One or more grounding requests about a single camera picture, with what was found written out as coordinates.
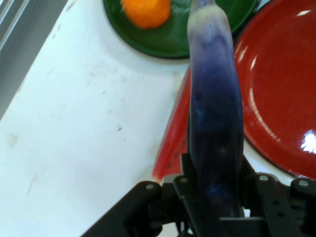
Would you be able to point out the dark green enamel plate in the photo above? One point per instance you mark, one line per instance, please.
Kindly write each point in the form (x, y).
(170, 37)

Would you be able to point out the orange toy mandarin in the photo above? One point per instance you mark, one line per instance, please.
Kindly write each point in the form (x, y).
(146, 12)

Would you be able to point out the red toy watermelon slice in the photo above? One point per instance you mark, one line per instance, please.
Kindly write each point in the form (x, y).
(176, 133)

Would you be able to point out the purple toy eggplant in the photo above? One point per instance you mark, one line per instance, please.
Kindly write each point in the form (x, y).
(213, 103)

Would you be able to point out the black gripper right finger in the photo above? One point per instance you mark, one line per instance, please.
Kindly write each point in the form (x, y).
(274, 202)

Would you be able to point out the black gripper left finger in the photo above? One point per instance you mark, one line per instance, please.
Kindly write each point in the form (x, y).
(170, 207)

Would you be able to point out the red enamel plate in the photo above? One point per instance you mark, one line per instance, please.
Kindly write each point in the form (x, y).
(279, 93)

